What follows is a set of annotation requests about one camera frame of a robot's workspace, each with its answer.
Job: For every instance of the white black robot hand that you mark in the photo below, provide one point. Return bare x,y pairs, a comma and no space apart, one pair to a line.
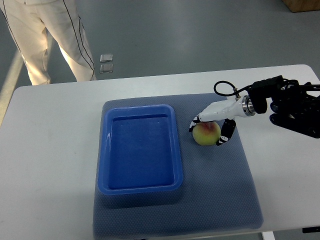
224,113

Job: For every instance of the yellow-green red peach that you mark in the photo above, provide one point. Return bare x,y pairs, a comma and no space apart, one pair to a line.
206,133

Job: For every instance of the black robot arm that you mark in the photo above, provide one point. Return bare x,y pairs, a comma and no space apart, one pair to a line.
293,108

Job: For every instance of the lower floor socket plate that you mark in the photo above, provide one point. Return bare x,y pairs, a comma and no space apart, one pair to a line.
106,68

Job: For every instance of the floor socket plate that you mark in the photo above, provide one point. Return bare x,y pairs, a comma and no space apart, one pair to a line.
106,57
106,68

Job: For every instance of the upper floor socket plate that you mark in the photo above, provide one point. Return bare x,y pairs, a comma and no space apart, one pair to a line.
106,57

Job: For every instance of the blue-grey textured mat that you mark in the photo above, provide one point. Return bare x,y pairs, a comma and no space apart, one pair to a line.
217,193

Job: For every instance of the blue plastic tray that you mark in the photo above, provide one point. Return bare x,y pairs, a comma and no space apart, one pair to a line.
139,151

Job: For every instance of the white table leg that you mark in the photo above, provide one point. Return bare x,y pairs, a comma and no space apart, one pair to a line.
268,235

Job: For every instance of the person in white trousers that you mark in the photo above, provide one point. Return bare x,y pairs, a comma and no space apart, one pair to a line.
29,23

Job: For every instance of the black bracket under table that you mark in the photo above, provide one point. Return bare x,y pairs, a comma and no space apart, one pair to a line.
315,229

